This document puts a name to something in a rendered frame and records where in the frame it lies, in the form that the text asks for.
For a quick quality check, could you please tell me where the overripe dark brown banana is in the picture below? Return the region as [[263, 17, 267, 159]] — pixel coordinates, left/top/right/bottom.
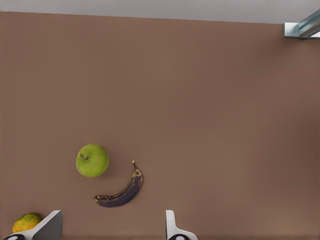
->
[[93, 160, 144, 208]]

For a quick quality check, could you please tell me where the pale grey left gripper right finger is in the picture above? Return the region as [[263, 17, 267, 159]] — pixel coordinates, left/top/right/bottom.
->
[[165, 209, 198, 240]]

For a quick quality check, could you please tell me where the green apple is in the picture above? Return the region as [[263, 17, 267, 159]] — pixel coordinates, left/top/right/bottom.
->
[[75, 143, 110, 178]]

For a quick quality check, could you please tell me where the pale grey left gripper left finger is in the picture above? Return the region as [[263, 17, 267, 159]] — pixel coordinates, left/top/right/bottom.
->
[[0, 209, 63, 240]]

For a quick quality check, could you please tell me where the yellow-green orange fruit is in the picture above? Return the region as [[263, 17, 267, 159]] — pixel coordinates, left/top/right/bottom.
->
[[12, 212, 43, 234]]

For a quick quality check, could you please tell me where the silver frame post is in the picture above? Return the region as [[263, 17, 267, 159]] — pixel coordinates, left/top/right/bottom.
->
[[282, 8, 320, 39]]

